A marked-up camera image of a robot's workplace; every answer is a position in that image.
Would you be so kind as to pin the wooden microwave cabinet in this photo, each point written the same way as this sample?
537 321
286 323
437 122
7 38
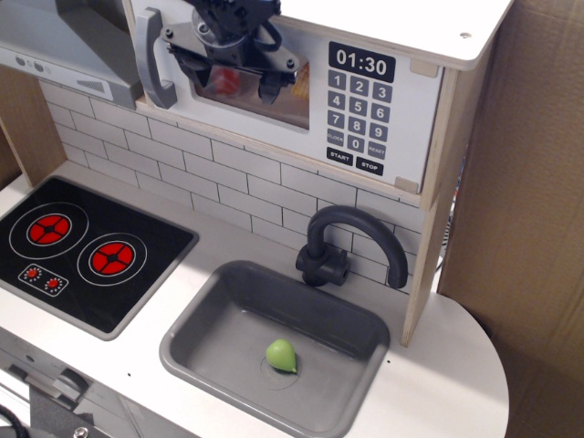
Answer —
276 193

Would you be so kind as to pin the grey oven knob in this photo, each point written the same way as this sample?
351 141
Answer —
70 386

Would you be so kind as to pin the brown cardboard panel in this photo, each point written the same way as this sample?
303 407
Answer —
515 258

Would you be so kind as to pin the grey toy sink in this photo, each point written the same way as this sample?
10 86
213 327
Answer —
218 344

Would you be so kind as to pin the white toy microwave door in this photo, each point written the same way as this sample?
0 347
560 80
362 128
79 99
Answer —
371 110

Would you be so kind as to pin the grey range hood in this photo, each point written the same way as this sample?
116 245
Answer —
70 44

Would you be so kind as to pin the green toy pear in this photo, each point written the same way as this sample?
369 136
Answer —
281 355

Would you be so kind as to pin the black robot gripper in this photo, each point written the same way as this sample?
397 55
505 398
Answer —
198 48

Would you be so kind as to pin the grey microwave door handle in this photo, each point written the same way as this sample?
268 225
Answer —
148 27

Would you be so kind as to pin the black toy stovetop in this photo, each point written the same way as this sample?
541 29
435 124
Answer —
86 258

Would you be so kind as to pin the yellow toy corn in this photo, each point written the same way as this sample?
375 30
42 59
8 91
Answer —
300 90

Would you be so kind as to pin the orange salmon sushi toy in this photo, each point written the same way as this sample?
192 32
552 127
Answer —
225 81

